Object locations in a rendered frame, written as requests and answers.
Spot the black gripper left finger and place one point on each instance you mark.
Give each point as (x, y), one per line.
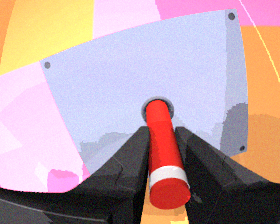
(114, 194)

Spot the red peg with white band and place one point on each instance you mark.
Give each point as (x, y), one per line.
(167, 183)

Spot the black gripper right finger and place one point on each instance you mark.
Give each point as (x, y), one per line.
(222, 191)

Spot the grey square panel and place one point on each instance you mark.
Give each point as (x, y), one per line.
(194, 63)

